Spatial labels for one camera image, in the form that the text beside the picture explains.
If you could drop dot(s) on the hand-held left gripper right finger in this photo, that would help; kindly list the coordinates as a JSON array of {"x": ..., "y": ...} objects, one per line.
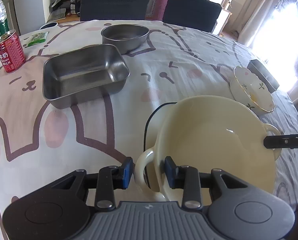
[{"x": 169, "y": 172}]

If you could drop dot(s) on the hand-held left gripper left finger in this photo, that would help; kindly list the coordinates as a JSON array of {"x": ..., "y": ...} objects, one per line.
[{"x": 127, "y": 173}]

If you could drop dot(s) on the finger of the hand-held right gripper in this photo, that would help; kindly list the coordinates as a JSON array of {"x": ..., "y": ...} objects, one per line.
[{"x": 286, "y": 142}]

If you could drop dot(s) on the white leaf print plate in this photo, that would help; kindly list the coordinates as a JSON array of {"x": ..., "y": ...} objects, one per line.
[{"x": 149, "y": 122}]

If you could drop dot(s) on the floral glass bowl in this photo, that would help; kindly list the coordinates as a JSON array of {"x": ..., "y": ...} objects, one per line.
[{"x": 248, "y": 90}]

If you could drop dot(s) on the rectangular steel tray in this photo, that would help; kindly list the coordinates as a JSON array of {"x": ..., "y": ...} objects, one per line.
[
  {"x": 84, "y": 72},
  {"x": 263, "y": 76}
]

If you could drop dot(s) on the bear print tablecloth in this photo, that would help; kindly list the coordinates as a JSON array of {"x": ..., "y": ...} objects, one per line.
[{"x": 89, "y": 130}]

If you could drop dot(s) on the beige curtain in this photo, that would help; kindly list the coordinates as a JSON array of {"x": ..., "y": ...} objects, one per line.
[{"x": 261, "y": 25}]

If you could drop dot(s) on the oval steel bowl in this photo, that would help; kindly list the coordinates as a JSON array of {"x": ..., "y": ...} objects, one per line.
[{"x": 125, "y": 36}]

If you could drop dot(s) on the green snack packet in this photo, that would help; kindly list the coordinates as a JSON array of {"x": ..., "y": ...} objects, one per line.
[{"x": 38, "y": 38}]

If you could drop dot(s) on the dark grey chair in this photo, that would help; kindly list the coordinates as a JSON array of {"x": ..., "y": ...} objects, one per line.
[
  {"x": 191, "y": 10},
  {"x": 114, "y": 2}
]

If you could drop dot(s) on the grey trash bin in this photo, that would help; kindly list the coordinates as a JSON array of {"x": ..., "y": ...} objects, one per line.
[{"x": 48, "y": 25}]

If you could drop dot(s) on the red drink can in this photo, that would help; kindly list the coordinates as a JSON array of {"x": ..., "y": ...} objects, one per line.
[{"x": 10, "y": 52}]

